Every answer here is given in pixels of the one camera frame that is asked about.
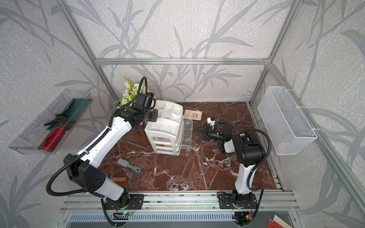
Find black clamp in tray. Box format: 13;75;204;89
44;114;76;131

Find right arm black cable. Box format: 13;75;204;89
218;122;271;192

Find clear wall-mounted tray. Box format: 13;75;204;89
9;89;93;154

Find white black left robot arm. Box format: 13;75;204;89
64;107;158;201

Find green hair brush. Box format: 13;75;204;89
117;159;141;173

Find small wooden block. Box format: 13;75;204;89
112;177;128;182

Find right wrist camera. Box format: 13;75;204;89
207;117;219;130

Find green white artificial flowers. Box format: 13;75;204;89
113;77;148;107

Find green card in tray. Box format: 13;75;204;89
61;98;92;122

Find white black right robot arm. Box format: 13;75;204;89
195;123;271;195

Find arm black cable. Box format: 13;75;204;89
218;122;271;192
46;76;148;197

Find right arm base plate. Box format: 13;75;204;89
217;192;257;210

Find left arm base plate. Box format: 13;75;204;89
104;194;144;210

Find red paper at bottom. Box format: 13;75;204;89
267;215;292;228

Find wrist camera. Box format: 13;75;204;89
132;93;156;113
207;117;219;130

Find white wire mesh basket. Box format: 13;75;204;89
258;86;317;156

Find beige postcard red characters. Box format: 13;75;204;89
184;110;202;121

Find aluminium frame rail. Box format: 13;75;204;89
95;58;269;65

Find red brush in tray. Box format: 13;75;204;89
38;125;66;153

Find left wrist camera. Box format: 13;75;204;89
132;93;156;113

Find white plastic drawer organizer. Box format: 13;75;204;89
144;100;183;156

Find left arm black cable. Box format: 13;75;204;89
46;76;148;197

